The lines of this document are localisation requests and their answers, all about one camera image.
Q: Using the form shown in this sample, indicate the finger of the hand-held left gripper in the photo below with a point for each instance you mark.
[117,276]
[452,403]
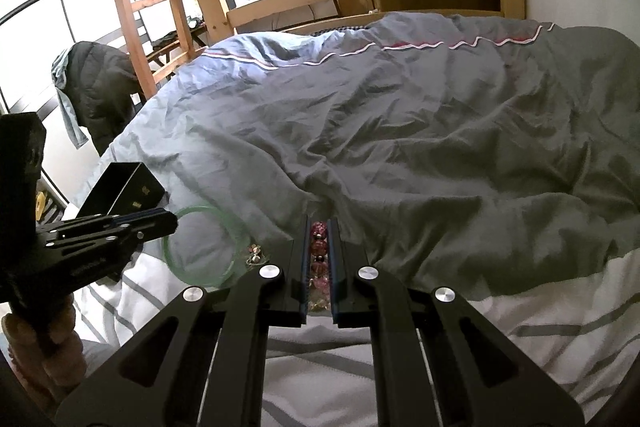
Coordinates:
[140,216]
[150,231]

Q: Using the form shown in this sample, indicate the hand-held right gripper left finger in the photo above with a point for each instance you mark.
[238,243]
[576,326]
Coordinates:
[304,272]

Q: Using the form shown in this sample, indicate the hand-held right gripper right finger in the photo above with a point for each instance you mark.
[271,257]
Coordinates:
[337,272]

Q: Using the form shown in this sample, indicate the black jewelry box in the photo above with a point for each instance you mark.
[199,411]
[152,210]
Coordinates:
[135,189]

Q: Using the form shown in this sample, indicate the person's left hand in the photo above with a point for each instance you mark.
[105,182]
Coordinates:
[55,347]

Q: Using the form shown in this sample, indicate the green glass bangle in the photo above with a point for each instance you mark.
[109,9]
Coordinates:
[172,267]

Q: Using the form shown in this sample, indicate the small metal earrings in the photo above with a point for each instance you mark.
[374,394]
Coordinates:
[255,254]

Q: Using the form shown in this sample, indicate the black padded jacket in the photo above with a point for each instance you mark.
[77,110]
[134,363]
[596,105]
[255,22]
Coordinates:
[102,92]

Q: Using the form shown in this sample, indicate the light blue cloth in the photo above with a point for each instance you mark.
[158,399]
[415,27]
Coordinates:
[67,107]

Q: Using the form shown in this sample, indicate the grey duvet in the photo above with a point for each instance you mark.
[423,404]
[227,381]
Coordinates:
[400,132]

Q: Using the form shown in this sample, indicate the white striped bed sheet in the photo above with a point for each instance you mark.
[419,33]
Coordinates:
[550,322]

